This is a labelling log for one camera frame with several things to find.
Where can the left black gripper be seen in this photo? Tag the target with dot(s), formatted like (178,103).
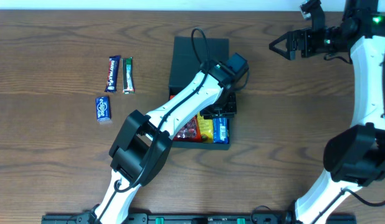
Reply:
(229,113)

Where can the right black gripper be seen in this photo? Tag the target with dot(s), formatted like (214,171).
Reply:
(299,42)

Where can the blue cookie packet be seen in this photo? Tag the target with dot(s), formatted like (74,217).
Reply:
(220,134)

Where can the yellow candy bag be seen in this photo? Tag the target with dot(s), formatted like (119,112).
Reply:
(206,129)

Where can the red candy bag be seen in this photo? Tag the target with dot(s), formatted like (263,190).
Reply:
(190,132)

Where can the dark green box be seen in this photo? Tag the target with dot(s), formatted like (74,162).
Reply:
(184,67)

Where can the green white candy bar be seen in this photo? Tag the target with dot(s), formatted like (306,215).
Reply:
(127,66)

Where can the dark blue chocolate bar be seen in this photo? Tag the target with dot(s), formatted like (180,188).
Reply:
(112,76)

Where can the blue eclipse mint tin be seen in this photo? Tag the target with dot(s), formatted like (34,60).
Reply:
(102,106)

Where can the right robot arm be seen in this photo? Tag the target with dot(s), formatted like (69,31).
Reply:
(355,158)

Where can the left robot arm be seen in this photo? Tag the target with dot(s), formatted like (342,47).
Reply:
(143,143)

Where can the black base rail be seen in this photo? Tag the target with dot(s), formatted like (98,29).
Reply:
(142,218)

